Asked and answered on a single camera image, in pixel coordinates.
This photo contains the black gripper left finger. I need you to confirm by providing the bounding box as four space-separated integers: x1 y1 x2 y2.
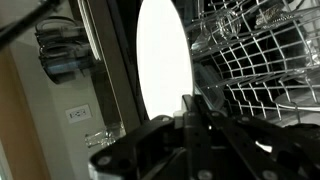
182 95 193 115

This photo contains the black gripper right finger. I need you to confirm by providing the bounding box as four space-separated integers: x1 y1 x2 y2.
194 95 211 114

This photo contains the white top plate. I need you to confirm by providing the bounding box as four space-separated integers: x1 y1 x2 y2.
136 0 194 119

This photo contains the clear glass jar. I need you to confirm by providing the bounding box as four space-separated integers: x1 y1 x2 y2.
84 125 126 148

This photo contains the wire dishwasher rack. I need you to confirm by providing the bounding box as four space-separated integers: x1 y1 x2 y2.
183 0 320 121

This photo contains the white wall outlet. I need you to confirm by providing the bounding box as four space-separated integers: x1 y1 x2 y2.
65 104 92 124

